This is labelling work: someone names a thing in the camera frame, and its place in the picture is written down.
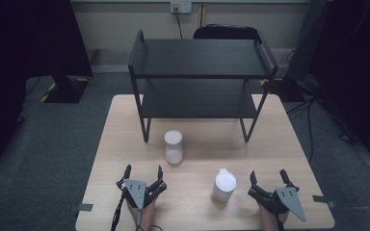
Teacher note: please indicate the person's left hand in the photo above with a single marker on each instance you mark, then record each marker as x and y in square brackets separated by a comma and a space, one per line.
[146, 216]

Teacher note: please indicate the person's right hand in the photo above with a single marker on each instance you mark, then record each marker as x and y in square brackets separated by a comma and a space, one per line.
[271, 221]

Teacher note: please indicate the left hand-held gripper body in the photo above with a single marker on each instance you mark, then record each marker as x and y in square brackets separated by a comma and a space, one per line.
[136, 192]

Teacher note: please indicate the black stand base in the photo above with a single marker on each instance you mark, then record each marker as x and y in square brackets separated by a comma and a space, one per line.
[66, 89]

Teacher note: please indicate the glass jar with white granules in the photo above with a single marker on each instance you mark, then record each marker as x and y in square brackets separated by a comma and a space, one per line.
[173, 147]

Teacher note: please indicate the grey stand post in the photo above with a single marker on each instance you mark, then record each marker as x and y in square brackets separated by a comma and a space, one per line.
[308, 38]

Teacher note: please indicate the dark grey curtain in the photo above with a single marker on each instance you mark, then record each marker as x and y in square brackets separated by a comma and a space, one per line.
[359, 64]

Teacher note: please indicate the black two-tier shelf rack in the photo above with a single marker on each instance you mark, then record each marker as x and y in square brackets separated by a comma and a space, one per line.
[202, 57]

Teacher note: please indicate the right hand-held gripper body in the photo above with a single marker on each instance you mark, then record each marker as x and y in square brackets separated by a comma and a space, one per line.
[287, 197]

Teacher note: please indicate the glass jar with brown granules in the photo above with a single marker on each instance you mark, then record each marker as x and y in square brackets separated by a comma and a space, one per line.
[224, 184]

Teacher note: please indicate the dark tape strip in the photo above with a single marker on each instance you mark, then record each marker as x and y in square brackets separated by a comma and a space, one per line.
[83, 207]
[323, 200]

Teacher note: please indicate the white wall outlet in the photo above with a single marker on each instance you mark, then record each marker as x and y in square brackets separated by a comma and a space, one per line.
[180, 6]

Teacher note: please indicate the black curtain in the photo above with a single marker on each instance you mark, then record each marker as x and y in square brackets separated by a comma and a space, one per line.
[22, 48]

